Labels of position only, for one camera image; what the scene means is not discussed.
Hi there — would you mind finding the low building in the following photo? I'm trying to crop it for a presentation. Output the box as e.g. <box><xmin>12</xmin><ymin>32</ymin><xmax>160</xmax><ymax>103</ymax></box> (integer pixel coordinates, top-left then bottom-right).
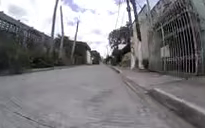
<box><xmin>55</xmin><ymin>35</ymin><xmax>102</xmax><ymax>66</ymax></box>

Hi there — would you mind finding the dark leafy tree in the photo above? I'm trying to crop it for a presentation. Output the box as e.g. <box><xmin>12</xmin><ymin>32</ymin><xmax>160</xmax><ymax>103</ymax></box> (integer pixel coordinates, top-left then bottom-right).
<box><xmin>107</xmin><ymin>25</ymin><xmax>132</xmax><ymax>65</ymax></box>

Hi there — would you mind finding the grey concrete road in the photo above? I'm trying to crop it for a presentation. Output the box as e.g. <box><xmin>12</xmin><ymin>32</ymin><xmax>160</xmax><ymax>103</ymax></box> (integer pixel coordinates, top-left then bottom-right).
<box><xmin>0</xmin><ymin>63</ymin><xmax>198</xmax><ymax>128</ymax></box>

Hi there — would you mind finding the leaning utility pole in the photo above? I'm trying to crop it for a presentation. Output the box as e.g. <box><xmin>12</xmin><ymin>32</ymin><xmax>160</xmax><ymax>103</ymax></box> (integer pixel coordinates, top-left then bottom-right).
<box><xmin>125</xmin><ymin>0</ymin><xmax>146</xmax><ymax>70</ymax></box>

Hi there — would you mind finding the row of utility poles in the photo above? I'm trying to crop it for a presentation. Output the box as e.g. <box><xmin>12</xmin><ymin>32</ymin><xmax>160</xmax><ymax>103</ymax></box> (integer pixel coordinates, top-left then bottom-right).
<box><xmin>49</xmin><ymin>0</ymin><xmax>81</xmax><ymax>65</ymax></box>

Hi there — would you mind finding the row of bushes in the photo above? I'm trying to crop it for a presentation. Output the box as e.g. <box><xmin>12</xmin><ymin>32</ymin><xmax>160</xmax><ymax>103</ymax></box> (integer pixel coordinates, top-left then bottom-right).
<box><xmin>0</xmin><ymin>29</ymin><xmax>74</xmax><ymax>73</ymax></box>

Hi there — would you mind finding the concrete sidewalk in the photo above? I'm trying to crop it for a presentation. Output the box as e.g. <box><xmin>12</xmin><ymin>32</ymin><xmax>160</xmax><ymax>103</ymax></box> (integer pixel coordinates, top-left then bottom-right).
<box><xmin>110</xmin><ymin>65</ymin><xmax>205</xmax><ymax>128</ymax></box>

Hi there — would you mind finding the white metal gate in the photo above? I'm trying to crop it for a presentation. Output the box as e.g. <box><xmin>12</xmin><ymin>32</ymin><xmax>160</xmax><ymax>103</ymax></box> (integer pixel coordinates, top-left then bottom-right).
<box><xmin>148</xmin><ymin>0</ymin><xmax>205</xmax><ymax>78</ymax></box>

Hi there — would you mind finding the grey wall with grille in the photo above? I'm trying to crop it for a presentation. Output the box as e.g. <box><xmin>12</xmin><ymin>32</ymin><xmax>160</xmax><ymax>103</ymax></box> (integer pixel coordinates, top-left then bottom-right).
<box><xmin>0</xmin><ymin>5</ymin><xmax>54</xmax><ymax>75</ymax></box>

